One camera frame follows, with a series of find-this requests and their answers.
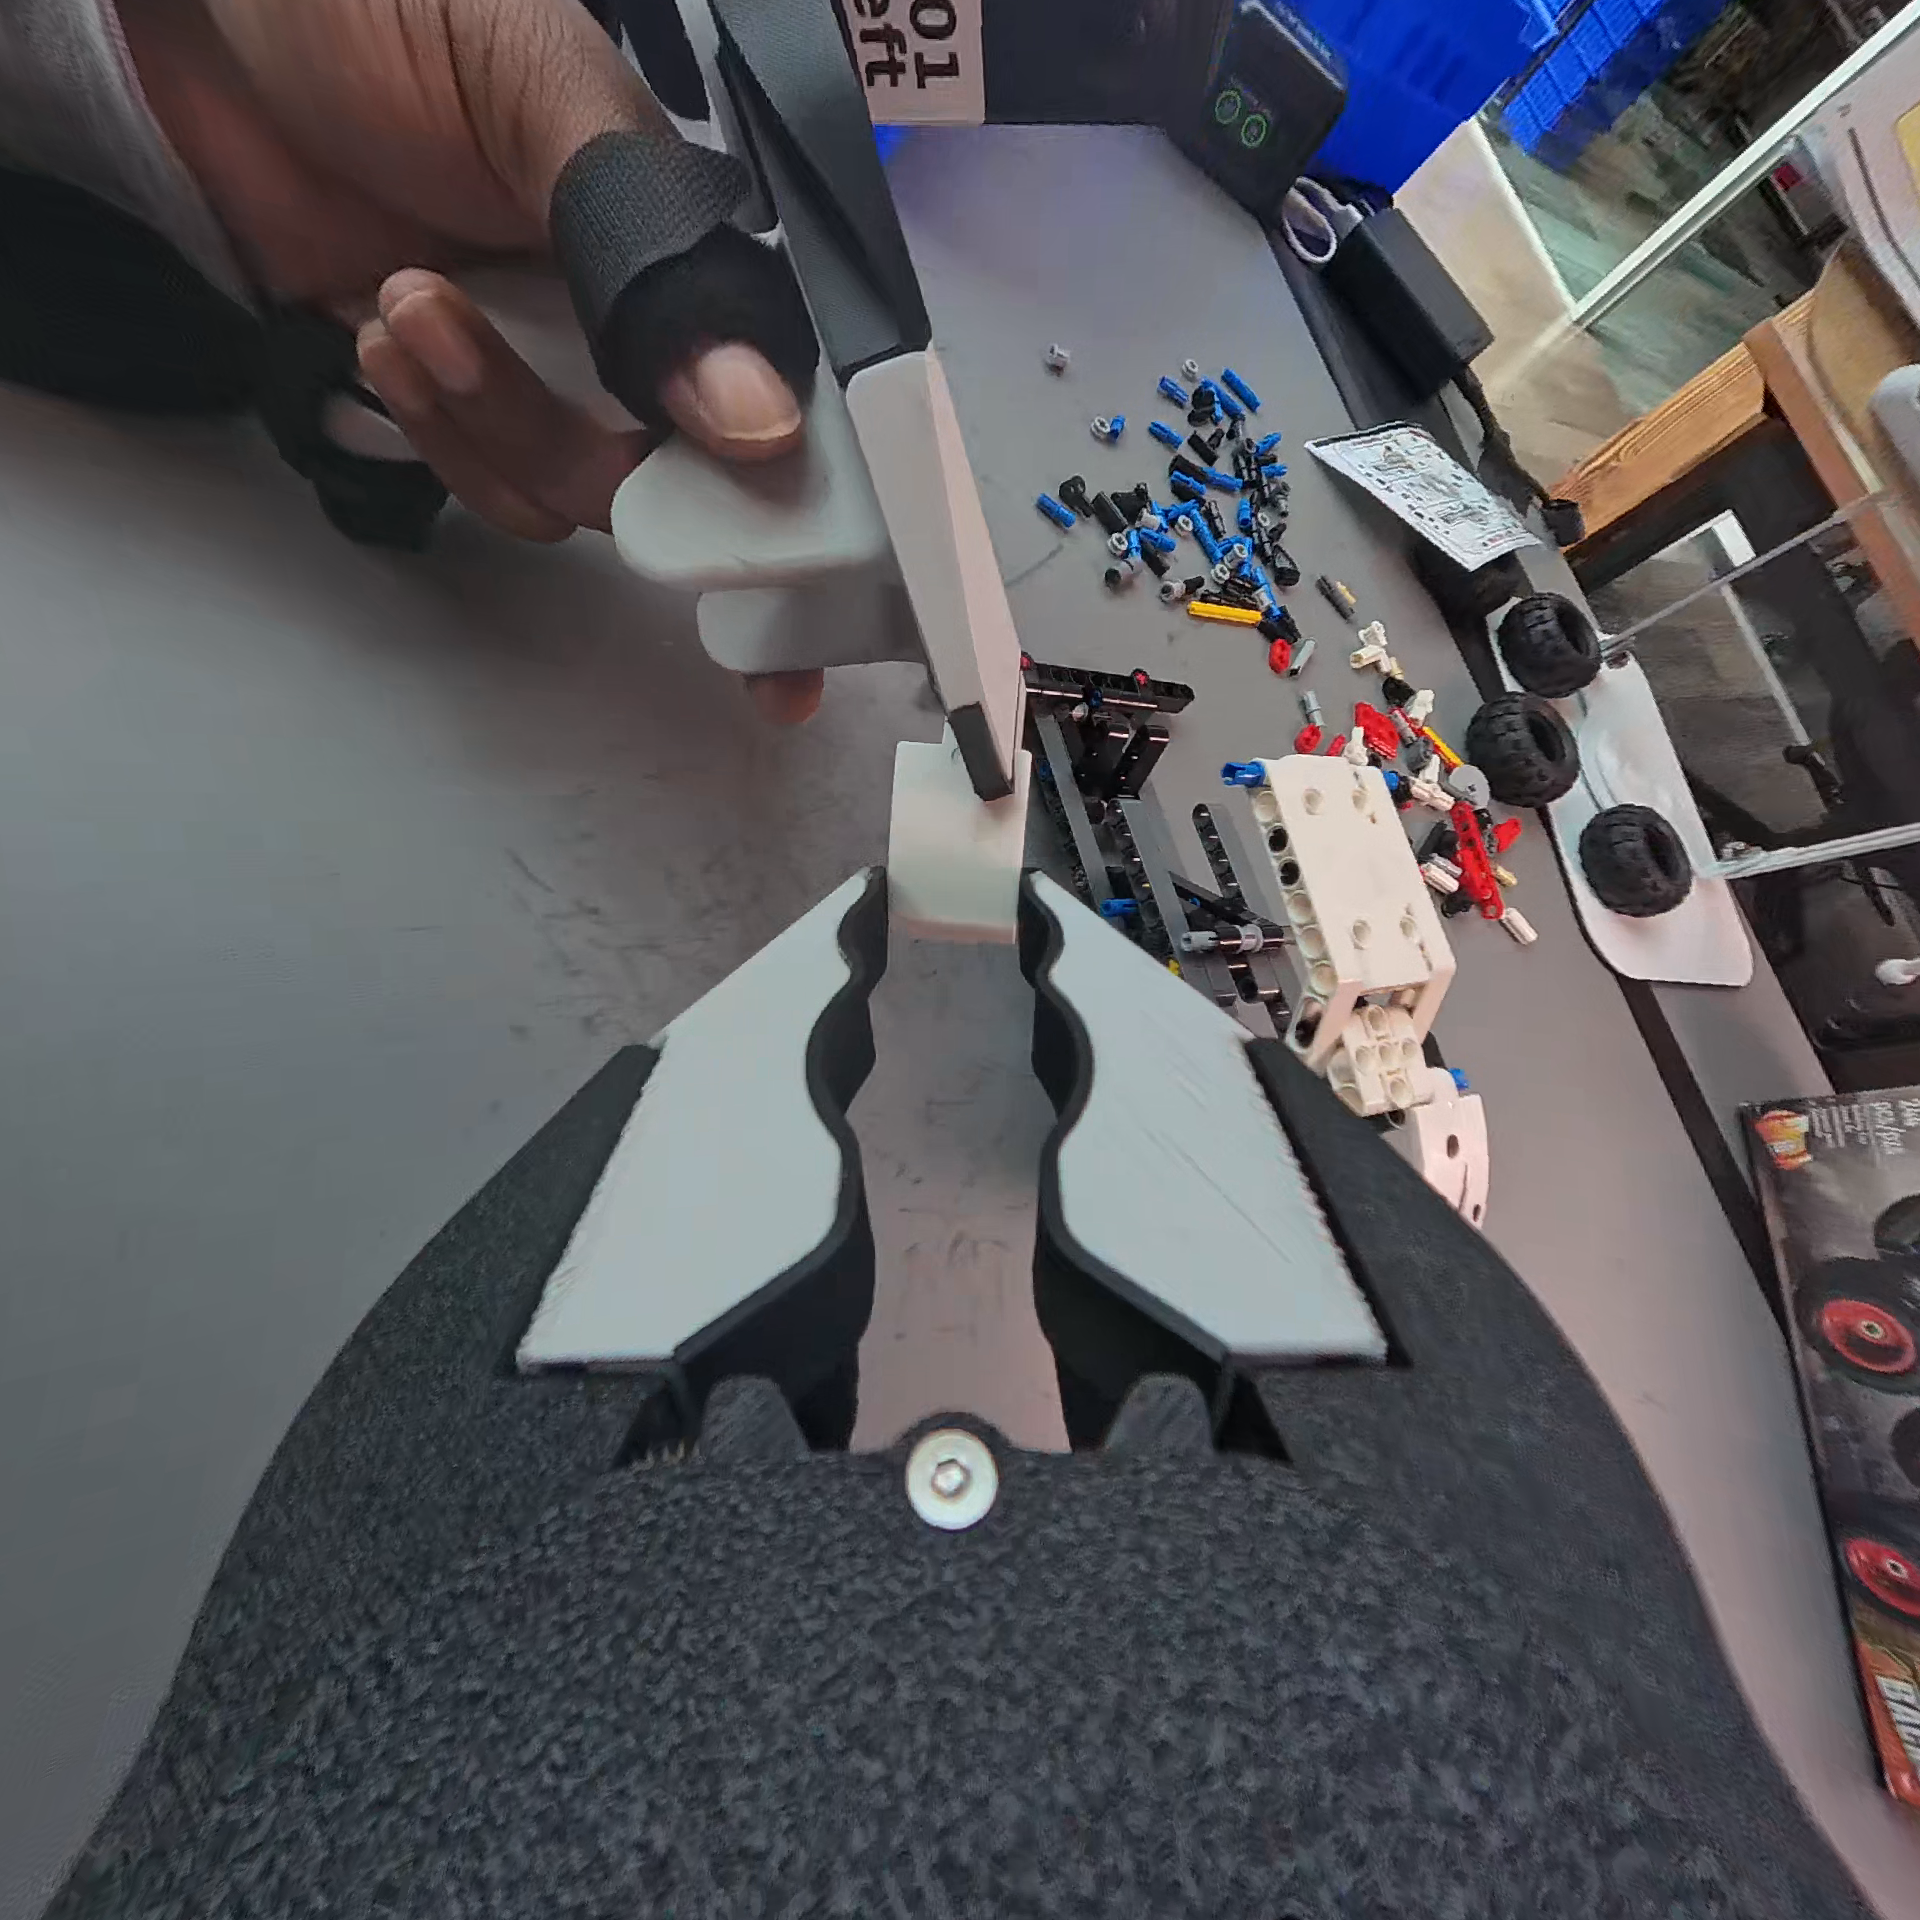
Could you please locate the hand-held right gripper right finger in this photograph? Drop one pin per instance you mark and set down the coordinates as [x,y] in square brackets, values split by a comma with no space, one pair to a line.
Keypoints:
[1200,1200]

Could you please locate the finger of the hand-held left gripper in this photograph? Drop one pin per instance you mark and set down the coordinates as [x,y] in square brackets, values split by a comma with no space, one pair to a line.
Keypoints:
[938,524]

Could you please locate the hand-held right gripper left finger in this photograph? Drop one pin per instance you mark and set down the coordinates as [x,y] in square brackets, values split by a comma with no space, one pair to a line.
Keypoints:
[704,1200]

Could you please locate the white curved brick panel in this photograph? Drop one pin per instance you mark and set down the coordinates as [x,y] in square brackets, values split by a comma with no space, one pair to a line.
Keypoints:
[960,870]

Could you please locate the brick-built truck chassis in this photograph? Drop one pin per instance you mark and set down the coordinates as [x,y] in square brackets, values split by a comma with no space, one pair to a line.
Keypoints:
[1349,870]

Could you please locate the printed sticker sheet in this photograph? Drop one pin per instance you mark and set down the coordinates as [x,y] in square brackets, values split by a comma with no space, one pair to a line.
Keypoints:
[1425,487]

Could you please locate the person's left forearm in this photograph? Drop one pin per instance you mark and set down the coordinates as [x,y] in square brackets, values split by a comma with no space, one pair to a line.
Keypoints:
[77,119]

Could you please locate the grey desk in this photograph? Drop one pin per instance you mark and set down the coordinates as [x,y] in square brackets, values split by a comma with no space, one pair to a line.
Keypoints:
[375,901]

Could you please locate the person's left hand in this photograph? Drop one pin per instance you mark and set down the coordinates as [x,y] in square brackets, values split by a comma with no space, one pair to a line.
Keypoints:
[375,135]

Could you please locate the pile of blue black brick pins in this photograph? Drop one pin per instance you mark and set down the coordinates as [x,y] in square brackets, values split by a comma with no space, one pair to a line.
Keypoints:
[1200,524]

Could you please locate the yellow brick axle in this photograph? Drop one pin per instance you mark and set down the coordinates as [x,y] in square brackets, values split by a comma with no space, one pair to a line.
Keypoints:
[1224,613]

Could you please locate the small tan black connector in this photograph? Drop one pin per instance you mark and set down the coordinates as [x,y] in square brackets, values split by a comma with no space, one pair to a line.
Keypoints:
[1336,594]

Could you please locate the pile of red white brick parts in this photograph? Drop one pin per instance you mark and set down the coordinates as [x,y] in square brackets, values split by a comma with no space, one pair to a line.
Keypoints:
[1464,839]

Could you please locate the black device green display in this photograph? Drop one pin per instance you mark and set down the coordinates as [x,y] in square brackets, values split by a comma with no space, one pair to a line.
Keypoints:
[1275,89]

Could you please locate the black power adapter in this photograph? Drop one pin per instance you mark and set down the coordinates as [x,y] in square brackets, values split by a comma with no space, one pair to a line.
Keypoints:
[1410,301]

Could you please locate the black toy tyre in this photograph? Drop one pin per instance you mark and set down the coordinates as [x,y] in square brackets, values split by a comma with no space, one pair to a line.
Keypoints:
[1464,588]
[1634,862]
[1522,750]
[1551,645]

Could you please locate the white document stand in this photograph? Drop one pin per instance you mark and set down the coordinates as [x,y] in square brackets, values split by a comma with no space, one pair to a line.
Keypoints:
[1680,944]

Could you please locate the blue plastic bin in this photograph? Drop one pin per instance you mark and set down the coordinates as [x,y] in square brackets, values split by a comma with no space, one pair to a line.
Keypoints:
[1425,77]

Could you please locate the toy truck set box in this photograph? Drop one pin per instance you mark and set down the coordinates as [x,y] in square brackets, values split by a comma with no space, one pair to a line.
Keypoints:
[1845,1349]

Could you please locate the wooden side table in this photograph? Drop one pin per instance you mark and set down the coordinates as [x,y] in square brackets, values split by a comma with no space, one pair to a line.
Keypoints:
[1694,436]

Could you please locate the stack of red blue bins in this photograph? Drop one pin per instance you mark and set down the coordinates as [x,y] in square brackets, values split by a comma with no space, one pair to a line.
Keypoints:
[1606,77]

